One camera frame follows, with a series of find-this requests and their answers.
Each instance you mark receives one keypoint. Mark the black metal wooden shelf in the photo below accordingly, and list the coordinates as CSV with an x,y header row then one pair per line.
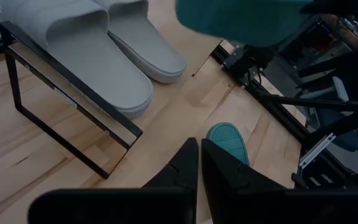
x,y
42,70

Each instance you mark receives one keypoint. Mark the silver aluminium bracket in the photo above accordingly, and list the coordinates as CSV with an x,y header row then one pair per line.
x,y
317,151

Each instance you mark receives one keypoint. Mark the teal rubber slide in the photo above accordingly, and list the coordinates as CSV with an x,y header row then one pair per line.
x,y
227,137
244,21

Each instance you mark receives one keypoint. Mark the blue office chair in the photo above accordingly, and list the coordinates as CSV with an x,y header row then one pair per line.
x,y
346,140

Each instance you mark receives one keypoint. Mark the light grey rubber slide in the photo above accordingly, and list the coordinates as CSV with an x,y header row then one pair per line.
x,y
98,68
148,46

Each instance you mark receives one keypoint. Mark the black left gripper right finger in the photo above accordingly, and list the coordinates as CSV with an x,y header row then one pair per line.
x,y
228,174

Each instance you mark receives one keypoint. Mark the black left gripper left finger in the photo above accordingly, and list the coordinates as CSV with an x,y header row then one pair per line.
x,y
182,168

